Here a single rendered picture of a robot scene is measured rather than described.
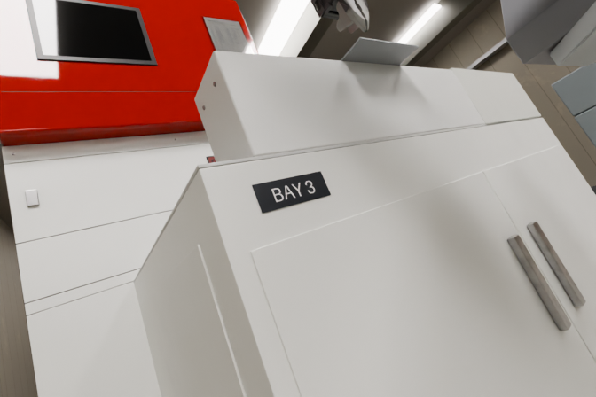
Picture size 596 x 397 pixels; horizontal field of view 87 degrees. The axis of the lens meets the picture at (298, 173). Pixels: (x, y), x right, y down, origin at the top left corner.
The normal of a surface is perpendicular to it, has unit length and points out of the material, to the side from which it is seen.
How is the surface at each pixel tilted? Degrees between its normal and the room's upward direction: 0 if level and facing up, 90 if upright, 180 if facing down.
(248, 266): 90
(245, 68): 90
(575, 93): 90
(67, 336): 90
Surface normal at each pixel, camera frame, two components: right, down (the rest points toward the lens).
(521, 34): -0.82, 0.18
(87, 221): 0.49, -0.43
